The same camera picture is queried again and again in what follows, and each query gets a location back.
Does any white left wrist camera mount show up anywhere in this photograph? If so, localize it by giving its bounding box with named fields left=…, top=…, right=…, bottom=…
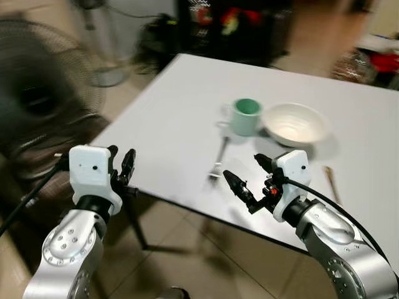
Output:
left=69, top=145, right=123, bottom=216

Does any black shelf with red items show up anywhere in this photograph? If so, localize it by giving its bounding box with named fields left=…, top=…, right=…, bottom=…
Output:
left=176, top=0, right=295, bottom=68

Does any black bag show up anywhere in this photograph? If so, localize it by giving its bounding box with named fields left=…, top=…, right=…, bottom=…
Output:
left=133, top=15, right=183, bottom=74

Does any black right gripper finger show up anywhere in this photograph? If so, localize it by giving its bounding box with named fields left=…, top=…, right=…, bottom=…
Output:
left=253, top=153, right=276, bottom=178
left=223, top=169, right=257, bottom=206

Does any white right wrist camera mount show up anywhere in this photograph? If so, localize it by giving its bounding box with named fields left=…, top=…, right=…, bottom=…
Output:
left=272, top=149, right=312, bottom=222

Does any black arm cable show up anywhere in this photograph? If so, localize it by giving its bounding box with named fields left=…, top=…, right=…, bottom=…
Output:
left=0, top=154, right=70, bottom=239
left=284, top=178, right=399, bottom=281

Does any black standing fan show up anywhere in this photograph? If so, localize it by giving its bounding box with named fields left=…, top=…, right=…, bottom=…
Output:
left=0, top=17, right=108, bottom=187

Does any green ceramic mug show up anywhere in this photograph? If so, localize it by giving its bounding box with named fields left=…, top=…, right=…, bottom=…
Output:
left=221, top=98, right=263, bottom=138

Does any white ceramic bowl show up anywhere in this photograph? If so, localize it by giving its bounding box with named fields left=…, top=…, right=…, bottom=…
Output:
left=261, top=102, right=330, bottom=149

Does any white rectangular table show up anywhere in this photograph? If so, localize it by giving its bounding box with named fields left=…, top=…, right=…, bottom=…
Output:
left=90, top=53, right=399, bottom=278

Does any golden metal spoon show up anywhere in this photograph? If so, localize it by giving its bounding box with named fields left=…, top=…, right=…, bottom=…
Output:
left=322, top=164, right=343, bottom=206

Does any grey round-based stand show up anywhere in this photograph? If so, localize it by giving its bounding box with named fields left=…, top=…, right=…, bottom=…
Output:
left=72, top=0, right=133, bottom=88

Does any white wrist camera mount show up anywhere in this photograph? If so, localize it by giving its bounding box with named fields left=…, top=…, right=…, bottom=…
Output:
left=69, top=145, right=123, bottom=216
left=272, top=149, right=312, bottom=222

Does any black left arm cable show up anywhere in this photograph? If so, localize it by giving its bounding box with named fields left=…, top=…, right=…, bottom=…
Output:
left=0, top=154, right=70, bottom=239

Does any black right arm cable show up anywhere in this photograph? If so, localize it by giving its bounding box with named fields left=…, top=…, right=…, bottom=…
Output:
left=284, top=178, right=399, bottom=281

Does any red object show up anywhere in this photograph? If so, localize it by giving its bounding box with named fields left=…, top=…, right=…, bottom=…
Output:
left=369, top=52, right=399, bottom=77

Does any silver metal fork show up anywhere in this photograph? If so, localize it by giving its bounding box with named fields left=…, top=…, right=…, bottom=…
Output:
left=208, top=136, right=231, bottom=183

